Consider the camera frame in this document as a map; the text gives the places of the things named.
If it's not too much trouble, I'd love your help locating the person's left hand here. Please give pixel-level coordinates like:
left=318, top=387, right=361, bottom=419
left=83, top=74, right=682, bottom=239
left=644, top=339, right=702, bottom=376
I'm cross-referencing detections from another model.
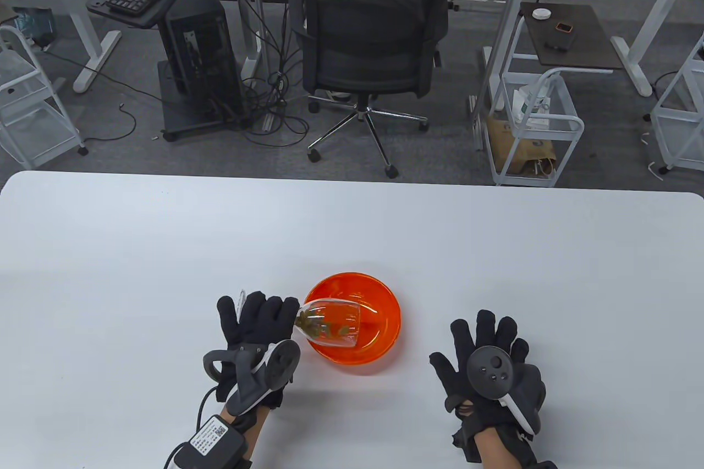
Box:
left=214, top=293, right=300, bottom=415

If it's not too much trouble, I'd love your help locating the brown paper bag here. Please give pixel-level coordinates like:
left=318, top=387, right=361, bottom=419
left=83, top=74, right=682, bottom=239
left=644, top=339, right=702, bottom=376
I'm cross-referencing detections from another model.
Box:
left=487, top=117, right=559, bottom=175

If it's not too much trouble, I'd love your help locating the black mesh office chair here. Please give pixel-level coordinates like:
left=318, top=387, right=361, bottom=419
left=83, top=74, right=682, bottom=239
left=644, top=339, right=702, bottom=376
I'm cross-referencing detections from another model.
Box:
left=297, top=0, right=460, bottom=179

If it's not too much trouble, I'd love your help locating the black battery pack white label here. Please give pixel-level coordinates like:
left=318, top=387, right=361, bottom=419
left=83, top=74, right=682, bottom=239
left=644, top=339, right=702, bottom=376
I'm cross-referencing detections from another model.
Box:
left=164, top=415, right=249, bottom=469

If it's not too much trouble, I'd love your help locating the person's right forearm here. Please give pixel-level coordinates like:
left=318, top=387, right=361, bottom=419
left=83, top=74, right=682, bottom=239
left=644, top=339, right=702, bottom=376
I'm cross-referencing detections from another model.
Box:
left=476, top=428, right=537, bottom=469

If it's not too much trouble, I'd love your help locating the grey and white hand controller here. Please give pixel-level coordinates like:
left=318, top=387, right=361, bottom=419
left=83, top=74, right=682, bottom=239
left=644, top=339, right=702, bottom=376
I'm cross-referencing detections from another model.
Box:
left=466, top=346, right=542, bottom=434
left=202, top=340, right=301, bottom=417

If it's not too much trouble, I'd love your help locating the brown side table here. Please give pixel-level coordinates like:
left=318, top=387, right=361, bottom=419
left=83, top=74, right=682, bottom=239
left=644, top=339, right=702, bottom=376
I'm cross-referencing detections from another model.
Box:
left=503, top=3, right=625, bottom=74

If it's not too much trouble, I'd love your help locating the orange plastic bowl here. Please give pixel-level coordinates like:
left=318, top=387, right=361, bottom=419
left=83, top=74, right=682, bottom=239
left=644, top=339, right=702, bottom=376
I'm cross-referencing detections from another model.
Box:
left=302, top=272, right=402, bottom=376

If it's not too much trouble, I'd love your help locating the white plastic packet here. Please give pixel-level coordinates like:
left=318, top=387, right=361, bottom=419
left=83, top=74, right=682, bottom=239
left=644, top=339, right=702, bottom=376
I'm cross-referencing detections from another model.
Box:
left=511, top=85, right=553, bottom=126

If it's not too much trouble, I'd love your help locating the teal plastic bag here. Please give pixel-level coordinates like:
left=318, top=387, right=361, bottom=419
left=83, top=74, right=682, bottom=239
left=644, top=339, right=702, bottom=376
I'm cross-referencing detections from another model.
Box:
left=16, top=10, right=56, bottom=46

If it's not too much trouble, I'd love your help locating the pile of raisins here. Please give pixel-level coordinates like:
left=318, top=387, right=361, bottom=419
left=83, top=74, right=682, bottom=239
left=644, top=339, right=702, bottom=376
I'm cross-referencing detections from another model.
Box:
left=296, top=311, right=353, bottom=340

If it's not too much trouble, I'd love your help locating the black computer tower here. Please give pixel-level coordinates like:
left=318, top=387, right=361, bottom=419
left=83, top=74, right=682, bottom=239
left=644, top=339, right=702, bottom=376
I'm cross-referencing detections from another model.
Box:
left=165, top=0, right=245, bottom=120

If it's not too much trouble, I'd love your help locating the bundle of black cables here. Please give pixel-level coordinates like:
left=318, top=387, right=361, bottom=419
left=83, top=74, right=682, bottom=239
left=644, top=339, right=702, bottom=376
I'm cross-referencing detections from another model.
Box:
left=206, top=0, right=311, bottom=148

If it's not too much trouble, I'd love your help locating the person's left forearm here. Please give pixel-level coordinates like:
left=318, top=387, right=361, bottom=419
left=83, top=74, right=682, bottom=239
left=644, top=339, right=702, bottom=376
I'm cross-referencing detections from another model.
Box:
left=220, top=403, right=270, bottom=464

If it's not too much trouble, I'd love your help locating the clear wine glass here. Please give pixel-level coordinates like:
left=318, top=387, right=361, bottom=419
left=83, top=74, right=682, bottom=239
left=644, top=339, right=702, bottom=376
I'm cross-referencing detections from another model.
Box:
left=235, top=289, right=362, bottom=349

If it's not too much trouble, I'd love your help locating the person's right hand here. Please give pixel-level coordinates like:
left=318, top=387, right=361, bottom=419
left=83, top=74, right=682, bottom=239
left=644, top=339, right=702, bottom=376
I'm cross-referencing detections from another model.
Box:
left=429, top=310, right=546, bottom=426

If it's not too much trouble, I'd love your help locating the aluminium frame post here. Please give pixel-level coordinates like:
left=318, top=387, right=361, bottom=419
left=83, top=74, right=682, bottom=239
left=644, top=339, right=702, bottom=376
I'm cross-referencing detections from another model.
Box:
left=472, top=0, right=533, bottom=151

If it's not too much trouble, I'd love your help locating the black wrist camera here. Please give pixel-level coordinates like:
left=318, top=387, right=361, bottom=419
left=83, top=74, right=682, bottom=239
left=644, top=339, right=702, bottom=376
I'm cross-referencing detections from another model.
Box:
left=451, top=425, right=482, bottom=464

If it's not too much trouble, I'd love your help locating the white wire cart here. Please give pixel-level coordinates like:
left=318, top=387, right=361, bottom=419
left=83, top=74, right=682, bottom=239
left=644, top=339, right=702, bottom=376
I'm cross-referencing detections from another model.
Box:
left=487, top=68, right=585, bottom=187
left=651, top=32, right=704, bottom=175
left=0, top=25, right=89, bottom=170

